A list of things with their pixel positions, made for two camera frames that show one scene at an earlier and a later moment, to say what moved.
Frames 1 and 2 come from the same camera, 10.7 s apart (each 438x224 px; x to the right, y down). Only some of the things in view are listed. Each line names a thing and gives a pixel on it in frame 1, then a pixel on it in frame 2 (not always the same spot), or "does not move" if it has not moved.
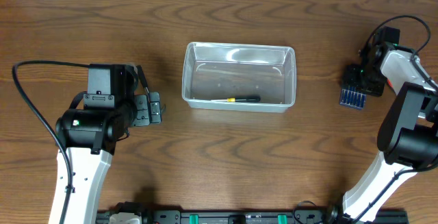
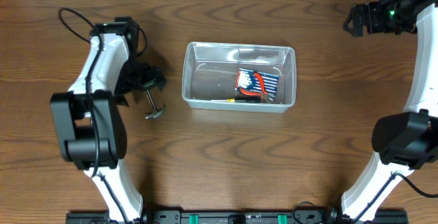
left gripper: (142, 117) → (152, 73)
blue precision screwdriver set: (352, 98) → (255, 82)
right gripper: (348, 78) → (374, 9)
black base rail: (252, 217) does not move
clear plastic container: (219, 70) does not move
